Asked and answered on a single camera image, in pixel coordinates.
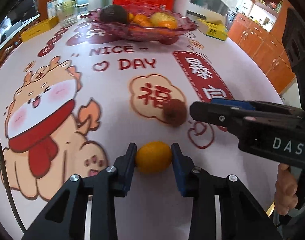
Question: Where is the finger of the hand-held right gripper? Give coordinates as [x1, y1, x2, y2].
[210, 99, 305, 117]
[190, 102, 305, 136]

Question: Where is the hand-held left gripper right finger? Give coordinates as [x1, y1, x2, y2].
[171, 142, 277, 240]

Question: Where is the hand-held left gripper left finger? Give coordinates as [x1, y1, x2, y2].
[21, 142, 138, 240]

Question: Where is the orange mandarin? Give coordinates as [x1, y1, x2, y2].
[131, 14, 152, 27]
[135, 142, 173, 174]
[159, 20, 178, 29]

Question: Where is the brown fuzzy fruit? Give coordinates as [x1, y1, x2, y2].
[163, 99, 187, 127]

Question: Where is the pink glass fruit bowl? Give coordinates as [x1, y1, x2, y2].
[80, 6, 197, 44]

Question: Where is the person's right hand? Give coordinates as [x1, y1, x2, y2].
[275, 164, 299, 216]

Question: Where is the wooden drawer cabinet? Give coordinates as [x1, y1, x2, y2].
[228, 0, 297, 95]

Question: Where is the yellow tissue box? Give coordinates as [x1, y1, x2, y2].
[198, 19, 228, 42]

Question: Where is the printed cartoon tablecloth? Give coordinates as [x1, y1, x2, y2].
[0, 7, 287, 240]

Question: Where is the dark avocado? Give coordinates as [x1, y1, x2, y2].
[99, 4, 128, 24]

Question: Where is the flat yellow box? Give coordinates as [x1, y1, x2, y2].
[20, 17, 59, 42]

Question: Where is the white plastic bottle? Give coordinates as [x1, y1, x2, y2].
[79, 0, 98, 15]

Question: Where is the clear glass cup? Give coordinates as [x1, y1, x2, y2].
[56, 2, 76, 28]

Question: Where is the black cable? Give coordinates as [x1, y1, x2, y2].
[0, 127, 26, 232]

